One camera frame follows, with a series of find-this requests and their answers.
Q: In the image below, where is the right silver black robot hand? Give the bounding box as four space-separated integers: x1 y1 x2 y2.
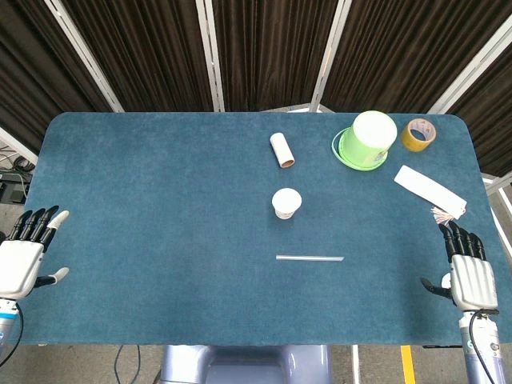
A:
420 222 500 312

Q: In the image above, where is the lavender robot torso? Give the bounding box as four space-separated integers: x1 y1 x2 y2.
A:
158 344 332 384

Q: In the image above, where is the white cardboard tube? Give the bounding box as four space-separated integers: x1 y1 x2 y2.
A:
269 132 296 168

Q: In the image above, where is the bundle of toothpicks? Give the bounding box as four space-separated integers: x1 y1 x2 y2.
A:
430 206 456 226

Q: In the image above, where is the small white paper cup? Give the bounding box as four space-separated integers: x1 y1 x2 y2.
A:
271 187 302 221

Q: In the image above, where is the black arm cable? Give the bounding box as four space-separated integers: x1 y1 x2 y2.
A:
470 308 499 384
0 302 25 361

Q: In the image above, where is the upturned green plastic bucket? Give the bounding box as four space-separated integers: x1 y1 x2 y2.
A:
338 110 398 166

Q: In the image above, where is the flat white paper sleeve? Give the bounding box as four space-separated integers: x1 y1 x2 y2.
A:
393 164 468 220

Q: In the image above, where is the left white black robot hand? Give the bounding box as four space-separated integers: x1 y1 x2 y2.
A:
0 205 70 300

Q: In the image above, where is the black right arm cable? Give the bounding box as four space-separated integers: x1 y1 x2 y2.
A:
470 308 499 384

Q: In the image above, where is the yellow packing tape roll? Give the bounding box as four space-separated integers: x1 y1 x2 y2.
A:
400 118 438 154

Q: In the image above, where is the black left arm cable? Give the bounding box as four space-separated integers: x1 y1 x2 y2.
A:
0 302 25 361

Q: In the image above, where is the clear plastic straw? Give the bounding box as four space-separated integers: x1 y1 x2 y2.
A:
275 254 346 264

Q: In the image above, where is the blue felt table mat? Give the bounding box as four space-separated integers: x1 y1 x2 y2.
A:
18 111 506 347

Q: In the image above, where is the black cable bundle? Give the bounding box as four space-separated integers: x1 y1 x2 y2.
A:
0 146 39 177

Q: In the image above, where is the dark brown curtain partition panel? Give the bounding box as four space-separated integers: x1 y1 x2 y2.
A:
199 0 341 112
51 0 219 112
319 0 512 114
439 39 512 177
0 0 123 155

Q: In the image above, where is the black floor cable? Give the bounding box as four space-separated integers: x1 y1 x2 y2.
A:
114 346 142 384

